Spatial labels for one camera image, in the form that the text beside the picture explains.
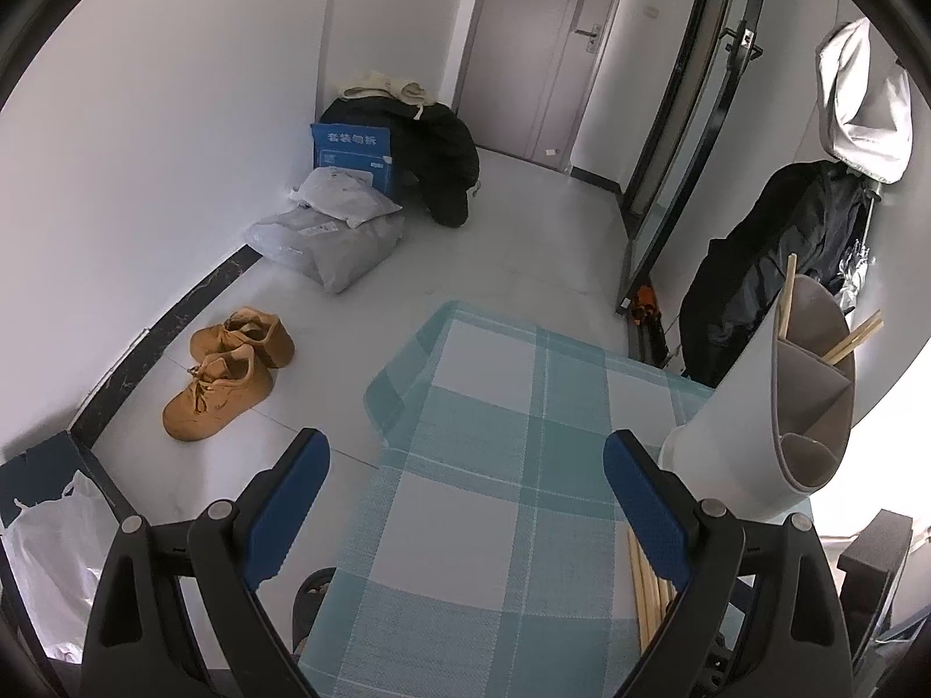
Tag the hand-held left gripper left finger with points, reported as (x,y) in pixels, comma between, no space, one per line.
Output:
(287,502)

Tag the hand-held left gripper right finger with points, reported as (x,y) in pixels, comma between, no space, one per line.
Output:
(644,502)

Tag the white grey utensil holder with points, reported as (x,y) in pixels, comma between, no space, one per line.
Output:
(734,436)

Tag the white shoulder bag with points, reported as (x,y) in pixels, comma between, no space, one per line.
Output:
(865,109)

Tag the dark slipper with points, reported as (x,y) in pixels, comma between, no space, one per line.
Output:
(313,603)

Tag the tan suede shoe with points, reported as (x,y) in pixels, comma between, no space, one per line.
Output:
(244,334)
(214,396)

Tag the teal checked tablecloth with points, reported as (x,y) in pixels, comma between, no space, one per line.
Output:
(480,523)

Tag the orange black object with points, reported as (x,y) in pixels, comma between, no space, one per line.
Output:
(644,305)

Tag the white plastic bag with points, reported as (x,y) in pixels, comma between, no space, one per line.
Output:
(51,567)

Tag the dark box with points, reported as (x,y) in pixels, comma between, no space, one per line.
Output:
(43,458)

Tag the grey plastic package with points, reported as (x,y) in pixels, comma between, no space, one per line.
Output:
(327,251)

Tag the black coat on rack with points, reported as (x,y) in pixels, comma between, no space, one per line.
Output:
(756,254)

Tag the silver folding umbrella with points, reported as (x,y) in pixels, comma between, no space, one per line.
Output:
(857,276)

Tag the white plastic package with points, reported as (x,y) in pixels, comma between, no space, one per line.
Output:
(345,193)

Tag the blue cardboard box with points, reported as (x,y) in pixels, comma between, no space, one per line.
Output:
(353,149)

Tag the black jacket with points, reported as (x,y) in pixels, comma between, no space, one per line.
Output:
(436,160)

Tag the black framed glass door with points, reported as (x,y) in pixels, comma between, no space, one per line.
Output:
(698,102)

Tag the beige cloth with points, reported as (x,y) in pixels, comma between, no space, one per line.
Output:
(385,87)

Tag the grey entrance door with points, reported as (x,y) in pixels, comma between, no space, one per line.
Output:
(538,51)

